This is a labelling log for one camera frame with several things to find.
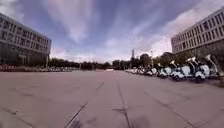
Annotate row of dark trees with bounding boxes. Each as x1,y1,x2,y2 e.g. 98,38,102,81
48,51,188,71

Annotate grey-brown paved plaza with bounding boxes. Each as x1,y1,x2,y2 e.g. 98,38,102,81
0,69,224,128

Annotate pole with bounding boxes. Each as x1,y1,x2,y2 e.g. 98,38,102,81
150,50,154,66

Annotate row of parked bicycles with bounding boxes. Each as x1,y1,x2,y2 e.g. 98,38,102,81
0,64,79,73

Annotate row of white scooters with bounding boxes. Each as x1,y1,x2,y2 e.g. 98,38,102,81
125,54,221,84

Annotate grey building with window rows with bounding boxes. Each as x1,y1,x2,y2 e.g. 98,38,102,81
0,12,53,68

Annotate large pale building, window grid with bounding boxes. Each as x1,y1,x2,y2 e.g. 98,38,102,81
170,7,224,69

